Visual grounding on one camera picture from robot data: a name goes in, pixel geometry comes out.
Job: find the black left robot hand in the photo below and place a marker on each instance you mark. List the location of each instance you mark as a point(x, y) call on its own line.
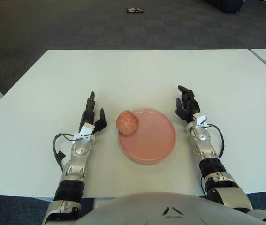
point(88, 118)

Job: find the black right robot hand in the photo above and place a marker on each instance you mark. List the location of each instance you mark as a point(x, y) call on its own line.
point(189, 107)

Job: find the red yellow apple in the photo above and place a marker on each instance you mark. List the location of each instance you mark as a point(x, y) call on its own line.
point(127, 123)

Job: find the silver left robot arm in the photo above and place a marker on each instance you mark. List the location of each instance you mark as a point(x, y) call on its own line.
point(76, 168)

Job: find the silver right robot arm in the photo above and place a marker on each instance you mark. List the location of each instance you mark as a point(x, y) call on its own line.
point(222, 185)

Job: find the pink round plate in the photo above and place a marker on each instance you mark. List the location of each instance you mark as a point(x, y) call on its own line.
point(151, 138)

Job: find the grey robot torso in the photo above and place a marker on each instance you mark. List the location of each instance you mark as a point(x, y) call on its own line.
point(135, 211)

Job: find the dark blue bulky object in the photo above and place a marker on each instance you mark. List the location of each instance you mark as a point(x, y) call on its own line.
point(231, 5)

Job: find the small dark floor object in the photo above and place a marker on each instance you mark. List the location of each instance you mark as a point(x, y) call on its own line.
point(135, 10)

